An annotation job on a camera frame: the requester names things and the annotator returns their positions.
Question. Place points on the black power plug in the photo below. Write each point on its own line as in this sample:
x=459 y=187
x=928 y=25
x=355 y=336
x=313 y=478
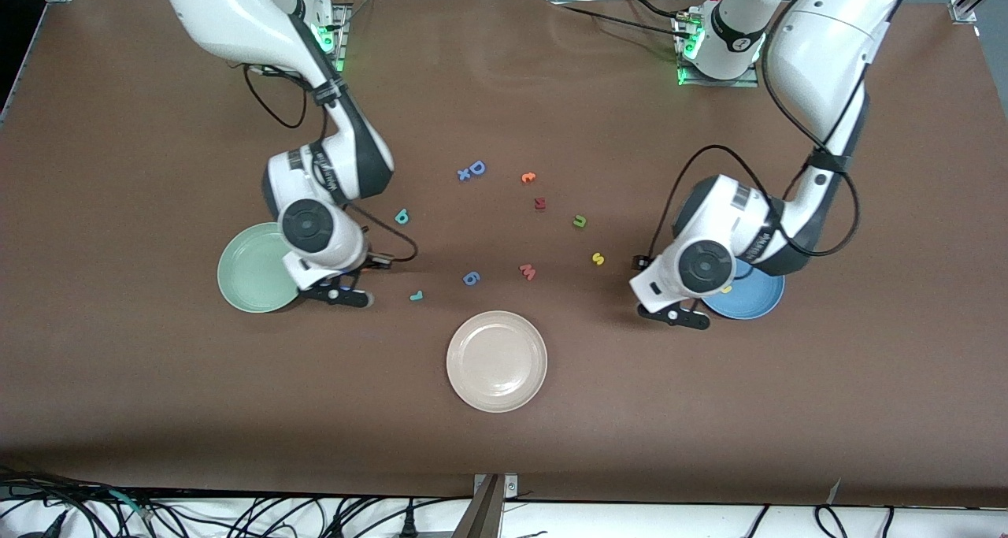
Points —
x=409 y=525

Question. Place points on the small metal bracket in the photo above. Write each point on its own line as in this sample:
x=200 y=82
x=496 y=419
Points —
x=511 y=486

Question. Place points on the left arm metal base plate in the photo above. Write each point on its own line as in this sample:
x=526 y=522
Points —
x=748 y=79

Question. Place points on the blue foam letter D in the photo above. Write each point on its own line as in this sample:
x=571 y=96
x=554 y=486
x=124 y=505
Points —
x=477 y=168

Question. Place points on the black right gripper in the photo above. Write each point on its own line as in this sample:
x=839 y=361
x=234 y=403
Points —
x=368 y=263

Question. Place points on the blue plate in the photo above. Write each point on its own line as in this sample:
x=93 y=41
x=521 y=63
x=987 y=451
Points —
x=756 y=298

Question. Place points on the beige plate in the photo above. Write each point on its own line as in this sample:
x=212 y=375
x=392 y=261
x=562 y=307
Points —
x=496 y=361

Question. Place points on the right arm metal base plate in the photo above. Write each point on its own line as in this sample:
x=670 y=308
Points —
x=342 y=42

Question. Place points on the pink foam letter m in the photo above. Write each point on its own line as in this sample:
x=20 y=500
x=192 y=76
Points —
x=528 y=272

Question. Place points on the small grey tape tag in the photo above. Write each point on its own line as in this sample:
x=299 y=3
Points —
x=835 y=492

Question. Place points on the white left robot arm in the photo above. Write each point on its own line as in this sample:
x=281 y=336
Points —
x=819 y=42

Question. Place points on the blue foam digit six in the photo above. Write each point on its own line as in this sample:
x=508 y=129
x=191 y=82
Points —
x=471 y=278

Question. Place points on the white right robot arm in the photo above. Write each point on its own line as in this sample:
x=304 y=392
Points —
x=236 y=10

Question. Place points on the aluminium profile bar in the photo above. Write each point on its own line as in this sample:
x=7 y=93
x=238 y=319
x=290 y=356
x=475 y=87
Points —
x=482 y=514

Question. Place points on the teal foam letter b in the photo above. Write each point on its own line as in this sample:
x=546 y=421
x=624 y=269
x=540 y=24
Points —
x=402 y=217

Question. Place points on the light green plate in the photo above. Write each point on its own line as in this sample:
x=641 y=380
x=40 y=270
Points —
x=248 y=274

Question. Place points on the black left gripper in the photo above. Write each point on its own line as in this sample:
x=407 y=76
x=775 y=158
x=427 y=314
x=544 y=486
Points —
x=635 y=264

